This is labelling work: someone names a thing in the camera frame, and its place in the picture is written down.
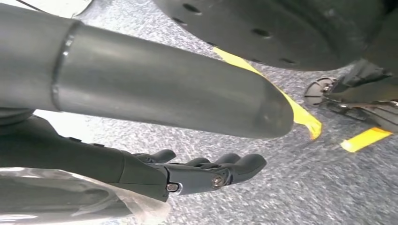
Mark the clear plastic wrist cover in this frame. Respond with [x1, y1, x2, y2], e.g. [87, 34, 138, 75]
[0, 167, 172, 225]

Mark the metal robot foot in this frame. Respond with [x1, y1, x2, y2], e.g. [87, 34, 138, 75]
[304, 59, 398, 134]

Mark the yellow floor tape strip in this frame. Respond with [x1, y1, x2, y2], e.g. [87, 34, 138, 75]
[340, 127, 393, 153]
[213, 46, 322, 140]

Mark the dark grey robot leg shell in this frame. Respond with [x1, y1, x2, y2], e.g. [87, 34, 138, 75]
[152, 0, 398, 73]

